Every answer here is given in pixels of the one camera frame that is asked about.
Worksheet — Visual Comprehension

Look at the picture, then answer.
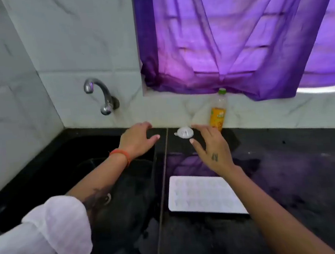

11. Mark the person's left hand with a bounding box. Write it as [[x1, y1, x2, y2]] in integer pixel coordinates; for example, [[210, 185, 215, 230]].
[[116, 120, 162, 162]]

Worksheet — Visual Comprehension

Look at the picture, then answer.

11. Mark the person's right hand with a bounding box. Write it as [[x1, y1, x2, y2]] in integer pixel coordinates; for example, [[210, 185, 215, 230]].
[[188, 121, 242, 181]]

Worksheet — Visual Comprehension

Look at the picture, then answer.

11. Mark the orange juice bottle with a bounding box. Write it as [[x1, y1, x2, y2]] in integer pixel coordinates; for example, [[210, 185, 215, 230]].
[[207, 87, 231, 133]]

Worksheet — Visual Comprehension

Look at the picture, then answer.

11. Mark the white plastic funnel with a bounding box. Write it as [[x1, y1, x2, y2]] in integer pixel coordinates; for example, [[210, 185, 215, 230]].
[[173, 125, 195, 140]]

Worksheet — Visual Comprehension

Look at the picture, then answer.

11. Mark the white ice cube tray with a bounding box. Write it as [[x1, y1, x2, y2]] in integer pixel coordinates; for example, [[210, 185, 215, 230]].
[[165, 170, 249, 221]]

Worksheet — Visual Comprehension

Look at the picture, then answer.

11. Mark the person's right forearm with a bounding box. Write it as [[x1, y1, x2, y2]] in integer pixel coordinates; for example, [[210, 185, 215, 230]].
[[222, 158, 335, 254]]

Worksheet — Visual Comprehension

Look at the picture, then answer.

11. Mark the black sink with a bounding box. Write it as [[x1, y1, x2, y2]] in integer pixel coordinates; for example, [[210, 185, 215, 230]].
[[0, 122, 177, 254]]

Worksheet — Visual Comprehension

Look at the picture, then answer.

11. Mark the purple curtain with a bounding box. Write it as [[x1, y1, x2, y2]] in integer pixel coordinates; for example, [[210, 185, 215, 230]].
[[133, 0, 335, 110]]

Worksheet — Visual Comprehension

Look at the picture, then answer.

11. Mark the pink striped shirt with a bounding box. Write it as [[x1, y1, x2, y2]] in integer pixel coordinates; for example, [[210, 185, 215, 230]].
[[0, 193, 94, 254]]

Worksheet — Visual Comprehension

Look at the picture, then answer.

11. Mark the orange thread bracelet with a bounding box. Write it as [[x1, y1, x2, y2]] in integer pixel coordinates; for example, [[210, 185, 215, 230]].
[[108, 147, 132, 169]]

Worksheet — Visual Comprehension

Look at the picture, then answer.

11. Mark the chrome wall faucet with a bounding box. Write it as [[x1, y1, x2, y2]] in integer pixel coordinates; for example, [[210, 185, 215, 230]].
[[83, 75, 121, 118]]

